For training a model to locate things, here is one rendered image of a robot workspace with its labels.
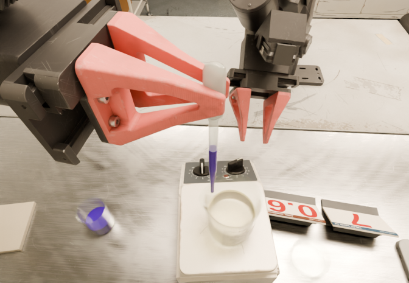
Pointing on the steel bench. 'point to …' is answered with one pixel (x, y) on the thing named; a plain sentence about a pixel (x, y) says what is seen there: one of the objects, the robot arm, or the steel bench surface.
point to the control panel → (216, 172)
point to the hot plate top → (226, 260)
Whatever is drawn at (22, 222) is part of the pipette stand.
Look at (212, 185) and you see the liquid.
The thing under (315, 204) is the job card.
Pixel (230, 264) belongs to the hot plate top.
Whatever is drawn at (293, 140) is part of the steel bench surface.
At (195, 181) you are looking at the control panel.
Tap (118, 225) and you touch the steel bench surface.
